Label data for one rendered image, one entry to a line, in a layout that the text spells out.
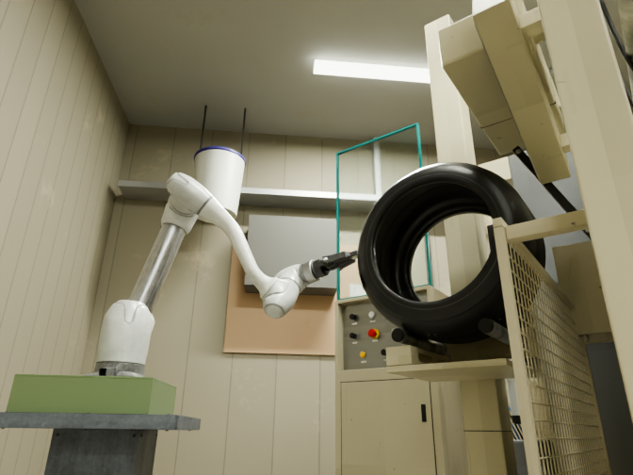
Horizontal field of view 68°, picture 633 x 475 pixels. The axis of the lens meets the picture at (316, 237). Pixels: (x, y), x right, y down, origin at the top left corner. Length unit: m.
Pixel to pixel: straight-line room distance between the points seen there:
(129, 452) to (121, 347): 0.32
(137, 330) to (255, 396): 2.81
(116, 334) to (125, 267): 3.17
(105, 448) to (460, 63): 1.54
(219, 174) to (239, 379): 1.84
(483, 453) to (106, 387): 1.22
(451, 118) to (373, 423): 1.44
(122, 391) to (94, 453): 0.21
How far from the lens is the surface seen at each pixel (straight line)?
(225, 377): 4.45
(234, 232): 1.92
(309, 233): 4.48
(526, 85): 1.59
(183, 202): 1.97
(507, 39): 1.50
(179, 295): 4.65
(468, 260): 1.92
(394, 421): 2.33
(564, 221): 0.96
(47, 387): 1.59
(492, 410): 1.82
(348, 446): 2.45
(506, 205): 1.52
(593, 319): 1.71
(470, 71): 1.59
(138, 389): 1.51
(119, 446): 1.61
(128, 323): 1.71
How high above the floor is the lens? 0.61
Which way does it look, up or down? 22 degrees up
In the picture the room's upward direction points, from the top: 1 degrees clockwise
